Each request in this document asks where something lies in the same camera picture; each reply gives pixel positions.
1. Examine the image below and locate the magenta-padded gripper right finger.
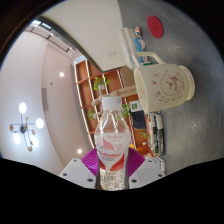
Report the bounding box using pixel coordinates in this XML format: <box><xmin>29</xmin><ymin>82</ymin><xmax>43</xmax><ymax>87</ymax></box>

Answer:
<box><xmin>126</xmin><ymin>147</ymin><xmax>167</xmax><ymax>190</ymax></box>

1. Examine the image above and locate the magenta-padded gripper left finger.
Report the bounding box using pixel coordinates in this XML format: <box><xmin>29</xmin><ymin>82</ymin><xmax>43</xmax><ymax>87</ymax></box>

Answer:
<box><xmin>59</xmin><ymin>147</ymin><xmax>101</xmax><ymax>190</ymax></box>

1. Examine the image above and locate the clear plastic water bottle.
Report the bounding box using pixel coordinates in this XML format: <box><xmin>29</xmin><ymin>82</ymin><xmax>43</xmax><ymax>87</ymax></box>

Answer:
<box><xmin>94</xmin><ymin>96</ymin><xmax>132</xmax><ymax>192</ymax></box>

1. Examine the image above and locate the colourful book stack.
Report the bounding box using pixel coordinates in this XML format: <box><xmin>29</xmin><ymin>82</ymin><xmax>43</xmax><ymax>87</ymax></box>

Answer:
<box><xmin>154</xmin><ymin>156</ymin><xmax>167</xmax><ymax>173</ymax></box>

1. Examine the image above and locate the dark blue chair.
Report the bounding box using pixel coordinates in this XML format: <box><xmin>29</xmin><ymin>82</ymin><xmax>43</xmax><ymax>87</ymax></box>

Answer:
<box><xmin>130</xmin><ymin>111</ymin><xmax>148</xmax><ymax>130</ymax></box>

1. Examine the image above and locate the multi-bulb ceiling lamp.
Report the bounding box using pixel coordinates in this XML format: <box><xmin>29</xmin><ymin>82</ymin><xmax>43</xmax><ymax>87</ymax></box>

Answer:
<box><xmin>9</xmin><ymin>101</ymin><xmax>45</xmax><ymax>153</ymax></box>

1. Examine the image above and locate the ceiling air vent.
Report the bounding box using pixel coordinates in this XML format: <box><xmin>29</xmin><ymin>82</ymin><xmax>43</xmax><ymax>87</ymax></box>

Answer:
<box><xmin>41</xmin><ymin>87</ymin><xmax>49</xmax><ymax>111</ymax></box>

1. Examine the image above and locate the wooden shelf unit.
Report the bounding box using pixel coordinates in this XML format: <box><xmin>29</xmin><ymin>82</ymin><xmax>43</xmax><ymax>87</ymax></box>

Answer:
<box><xmin>73</xmin><ymin>59</ymin><xmax>158</xmax><ymax>158</ymax></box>

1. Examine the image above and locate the cream mug with bear print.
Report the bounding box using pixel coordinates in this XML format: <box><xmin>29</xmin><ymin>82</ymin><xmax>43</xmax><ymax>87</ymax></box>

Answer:
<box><xmin>132</xmin><ymin>51</ymin><xmax>196</xmax><ymax>114</ymax></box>

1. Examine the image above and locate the tan chair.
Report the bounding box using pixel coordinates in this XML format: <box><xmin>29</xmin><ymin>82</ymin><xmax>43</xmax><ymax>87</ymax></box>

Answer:
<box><xmin>119</xmin><ymin>64</ymin><xmax>136</xmax><ymax>89</ymax></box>

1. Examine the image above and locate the flat round red coaster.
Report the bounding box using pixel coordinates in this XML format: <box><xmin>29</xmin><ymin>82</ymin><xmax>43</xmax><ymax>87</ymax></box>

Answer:
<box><xmin>146</xmin><ymin>15</ymin><xmax>165</xmax><ymax>40</ymax></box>

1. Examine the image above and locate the window with black rail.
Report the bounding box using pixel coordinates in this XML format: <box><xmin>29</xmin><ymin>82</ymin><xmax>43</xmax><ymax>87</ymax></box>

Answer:
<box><xmin>24</xmin><ymin>19</ymin><xmax>73</xmax><ymax>53</ymax></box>

